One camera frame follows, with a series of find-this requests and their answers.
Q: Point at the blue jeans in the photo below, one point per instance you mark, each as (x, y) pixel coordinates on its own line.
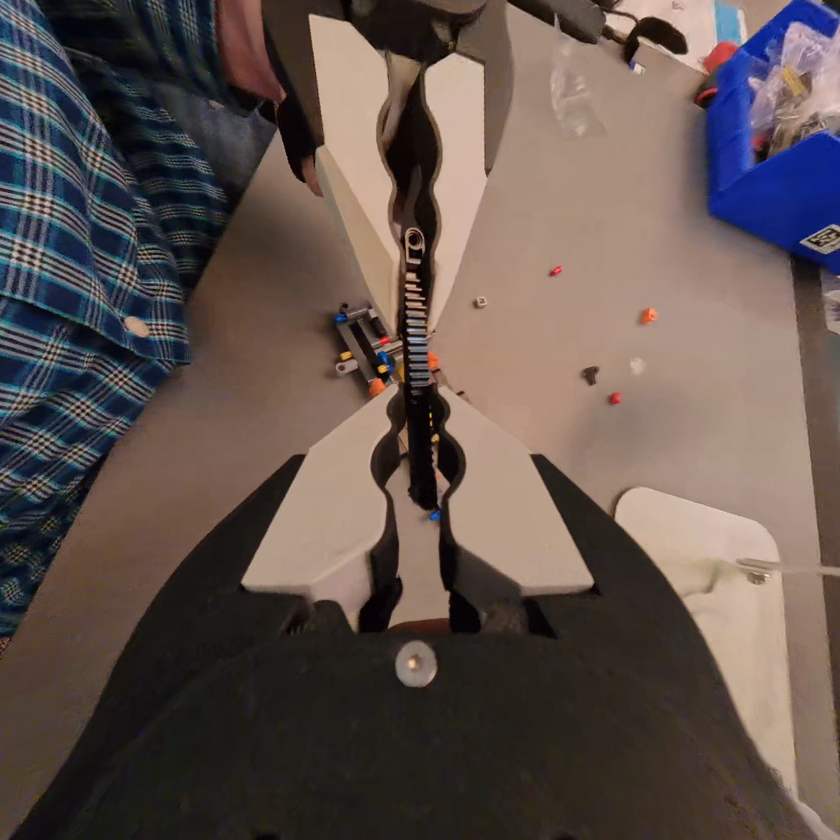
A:
(216, 144)

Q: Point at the blue plastic bin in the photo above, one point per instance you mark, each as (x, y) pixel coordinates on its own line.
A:
(774, 197)

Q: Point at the clear plastic bag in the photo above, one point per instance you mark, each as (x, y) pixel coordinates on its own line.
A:
(574, 85)

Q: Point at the black lego rack gear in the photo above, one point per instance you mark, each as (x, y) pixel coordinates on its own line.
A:
(417, 341)

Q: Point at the clear bags of lego parts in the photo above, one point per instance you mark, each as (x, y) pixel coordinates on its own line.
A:
(794, 85)

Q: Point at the person's left hand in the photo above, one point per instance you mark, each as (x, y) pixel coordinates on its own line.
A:
(246, 46)

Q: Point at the orange lego connector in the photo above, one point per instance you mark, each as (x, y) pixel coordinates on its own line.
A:
(648, 316)

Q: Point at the white paper sheet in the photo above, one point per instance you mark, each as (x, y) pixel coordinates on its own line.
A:
(695, 26)

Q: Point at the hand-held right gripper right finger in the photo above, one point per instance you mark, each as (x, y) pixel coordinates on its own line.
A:
(518, 518)

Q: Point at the clear lego piece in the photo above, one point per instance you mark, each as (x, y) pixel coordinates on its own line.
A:
(637, 366)

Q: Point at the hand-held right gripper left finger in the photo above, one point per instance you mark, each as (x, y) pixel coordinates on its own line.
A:
(315, 518)

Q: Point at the white stand base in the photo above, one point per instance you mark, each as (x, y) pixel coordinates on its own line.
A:
(689, 525)

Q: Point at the black lego chassis assembly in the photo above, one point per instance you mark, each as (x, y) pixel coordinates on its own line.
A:
(364, 334)

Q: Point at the person's left forearm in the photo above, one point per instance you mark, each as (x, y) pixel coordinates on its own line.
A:
(164, 39)

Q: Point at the red and black tool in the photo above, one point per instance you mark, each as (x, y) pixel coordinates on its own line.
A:
(718, 59)

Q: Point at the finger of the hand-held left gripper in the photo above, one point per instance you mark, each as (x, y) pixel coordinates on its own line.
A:
(348, 131)
(463, 131)

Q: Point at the black curved object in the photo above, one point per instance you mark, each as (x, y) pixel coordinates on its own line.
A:
(659, 33)

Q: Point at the dark grey angled lego piece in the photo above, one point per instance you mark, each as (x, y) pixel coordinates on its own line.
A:
(591, 375)

